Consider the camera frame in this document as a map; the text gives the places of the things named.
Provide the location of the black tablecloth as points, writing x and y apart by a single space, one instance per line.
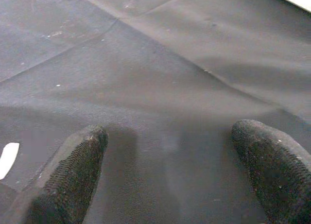
155 63

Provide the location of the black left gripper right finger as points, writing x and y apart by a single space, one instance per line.
279 175

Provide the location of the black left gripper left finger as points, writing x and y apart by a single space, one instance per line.
68 180

